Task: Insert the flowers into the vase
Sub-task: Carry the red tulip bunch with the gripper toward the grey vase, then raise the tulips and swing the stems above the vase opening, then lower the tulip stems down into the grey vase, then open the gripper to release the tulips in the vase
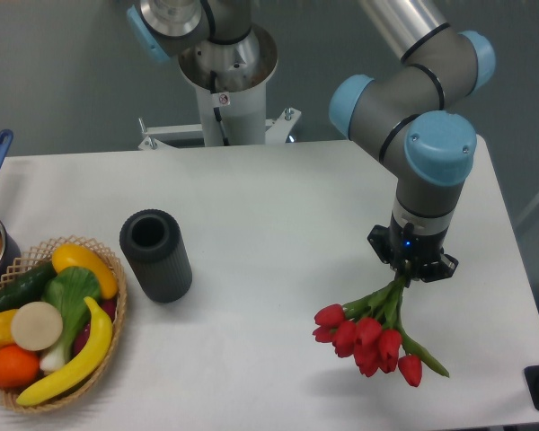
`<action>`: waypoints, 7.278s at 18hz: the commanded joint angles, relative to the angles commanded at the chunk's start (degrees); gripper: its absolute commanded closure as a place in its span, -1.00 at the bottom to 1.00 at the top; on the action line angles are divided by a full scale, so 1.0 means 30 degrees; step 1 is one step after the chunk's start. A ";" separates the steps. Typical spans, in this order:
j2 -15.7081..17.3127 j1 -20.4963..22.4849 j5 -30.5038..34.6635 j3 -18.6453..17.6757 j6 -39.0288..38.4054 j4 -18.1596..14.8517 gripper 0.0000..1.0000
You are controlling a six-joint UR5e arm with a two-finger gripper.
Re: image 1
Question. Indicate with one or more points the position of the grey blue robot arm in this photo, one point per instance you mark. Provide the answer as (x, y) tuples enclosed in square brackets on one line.
[(403, 122)]

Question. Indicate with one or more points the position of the dark grey ribbed vase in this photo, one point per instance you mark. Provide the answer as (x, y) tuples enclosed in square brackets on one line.
[(152, 243)]

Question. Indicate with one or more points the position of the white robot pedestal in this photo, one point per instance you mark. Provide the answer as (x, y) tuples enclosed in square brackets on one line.
[(230, 86)]

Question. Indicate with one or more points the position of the red tulip bouquet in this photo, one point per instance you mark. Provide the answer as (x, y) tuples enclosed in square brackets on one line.
[(370, 330)]

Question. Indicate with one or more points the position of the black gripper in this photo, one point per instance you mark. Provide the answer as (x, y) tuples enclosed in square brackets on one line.
[(412, 253)]

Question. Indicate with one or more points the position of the yellow squash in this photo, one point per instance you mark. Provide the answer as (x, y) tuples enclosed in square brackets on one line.
[(73, 255)]

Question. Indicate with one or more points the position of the dark red vegetable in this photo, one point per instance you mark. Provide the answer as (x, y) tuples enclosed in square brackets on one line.
[(109, 306)]

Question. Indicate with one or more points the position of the green cucumber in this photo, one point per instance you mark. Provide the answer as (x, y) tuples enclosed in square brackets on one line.
[(26, 288)]

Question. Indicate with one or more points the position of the yellow banana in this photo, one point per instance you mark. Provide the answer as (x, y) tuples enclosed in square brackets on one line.
[(77, 369)]

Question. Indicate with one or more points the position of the woven wicker basket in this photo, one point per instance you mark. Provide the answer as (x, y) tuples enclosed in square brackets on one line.
[(31, 259)]

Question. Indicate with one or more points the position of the orange fruit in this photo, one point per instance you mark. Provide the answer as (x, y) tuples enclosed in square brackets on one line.
[(18, 367)]

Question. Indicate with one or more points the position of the beige round disc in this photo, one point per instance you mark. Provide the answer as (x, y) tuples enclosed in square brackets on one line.
[(36, 326)]

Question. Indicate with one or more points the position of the green bok choy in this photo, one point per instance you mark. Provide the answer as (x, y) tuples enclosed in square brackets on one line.
[(66, 292)]

